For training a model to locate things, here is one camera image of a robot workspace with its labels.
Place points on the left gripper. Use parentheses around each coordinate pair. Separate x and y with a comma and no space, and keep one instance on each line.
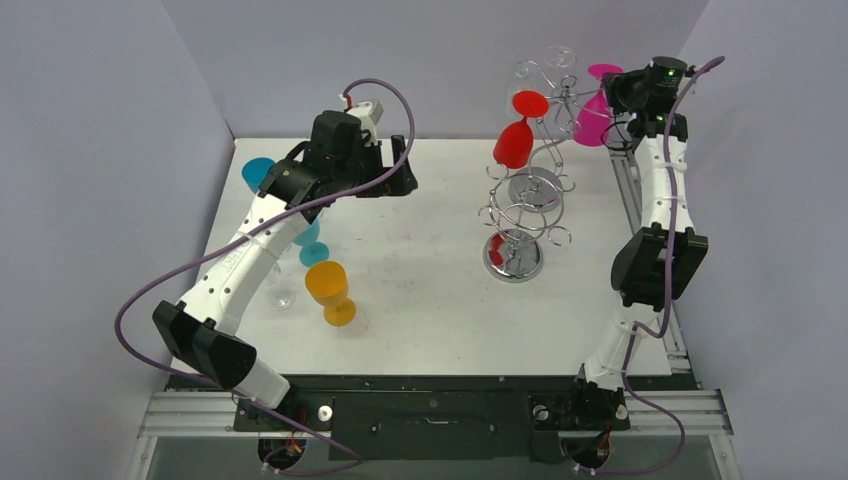
(397,183)

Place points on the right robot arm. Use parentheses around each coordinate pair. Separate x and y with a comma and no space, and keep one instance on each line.
(656,265)

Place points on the blue wine glass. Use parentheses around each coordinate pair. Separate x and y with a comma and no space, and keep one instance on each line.
(255,171)
(312,250)

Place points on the red wine glass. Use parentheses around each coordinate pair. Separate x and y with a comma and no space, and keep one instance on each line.
(515,143)

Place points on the pink wine glass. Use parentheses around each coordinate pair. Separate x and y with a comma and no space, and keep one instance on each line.
(595,115)

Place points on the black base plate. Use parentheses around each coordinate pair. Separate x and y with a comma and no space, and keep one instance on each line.
(458,417)

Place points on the clear glass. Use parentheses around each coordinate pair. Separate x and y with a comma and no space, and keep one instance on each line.
(279,294)
(559,57)

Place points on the clear glass on rack top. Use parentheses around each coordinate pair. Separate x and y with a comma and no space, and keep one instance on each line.
(559,57)

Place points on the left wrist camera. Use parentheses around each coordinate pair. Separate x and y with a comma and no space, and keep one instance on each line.
(368,112)

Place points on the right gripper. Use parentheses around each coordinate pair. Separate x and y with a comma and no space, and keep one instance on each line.
(613,83)

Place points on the orange wine glass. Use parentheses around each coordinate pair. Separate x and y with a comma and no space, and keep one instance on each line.
(327,284)

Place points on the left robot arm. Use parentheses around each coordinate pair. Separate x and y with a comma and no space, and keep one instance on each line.
(199,329)

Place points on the chrome wine glass rack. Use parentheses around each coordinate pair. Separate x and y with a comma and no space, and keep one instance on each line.
(526,206)

